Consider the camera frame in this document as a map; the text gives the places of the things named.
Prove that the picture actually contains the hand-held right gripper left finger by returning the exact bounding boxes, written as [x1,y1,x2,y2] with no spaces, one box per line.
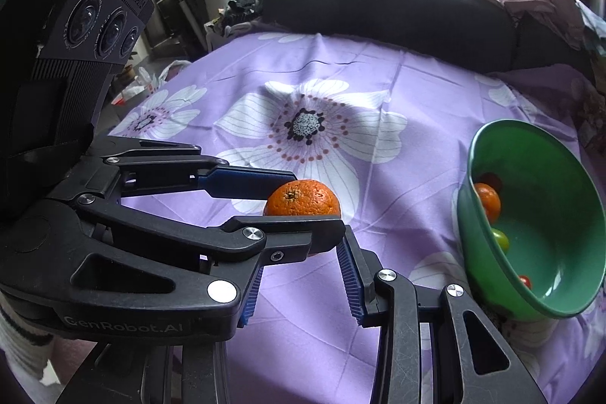
[54,266,264,404]

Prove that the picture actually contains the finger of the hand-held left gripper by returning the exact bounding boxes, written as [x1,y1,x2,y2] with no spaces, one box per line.
[71,138,297,201]
[71,194,347,316]

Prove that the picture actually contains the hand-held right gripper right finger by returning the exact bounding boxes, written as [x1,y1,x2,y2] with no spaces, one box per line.
[337,224,550,404]

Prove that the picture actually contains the orange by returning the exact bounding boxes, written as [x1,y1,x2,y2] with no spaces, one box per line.
[262,179,342,258]

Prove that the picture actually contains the tan longan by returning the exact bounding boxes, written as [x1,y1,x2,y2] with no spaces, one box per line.
[490,229,511,253]

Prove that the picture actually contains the green plastic bowl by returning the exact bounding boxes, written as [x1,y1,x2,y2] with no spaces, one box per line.
[457,119,606,322]

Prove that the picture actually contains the person's left forearm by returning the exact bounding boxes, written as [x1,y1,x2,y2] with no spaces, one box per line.
[0,290,62,404]

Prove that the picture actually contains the white plastic bag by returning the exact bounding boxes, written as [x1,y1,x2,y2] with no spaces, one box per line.
[135,60,190,96]

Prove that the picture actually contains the dark clothes pile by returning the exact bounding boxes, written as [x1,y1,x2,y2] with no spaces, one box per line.
[206,0,264,39]

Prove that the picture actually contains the purple floral bedsheet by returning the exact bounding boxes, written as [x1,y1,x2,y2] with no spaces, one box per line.
[106,30,606,404]

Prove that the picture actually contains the dark grey cushion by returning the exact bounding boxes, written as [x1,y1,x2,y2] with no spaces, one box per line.
[262,0,592,75]

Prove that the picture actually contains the colourful patterned cloth pile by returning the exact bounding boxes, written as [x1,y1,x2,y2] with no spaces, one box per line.
[568,0,606,149]

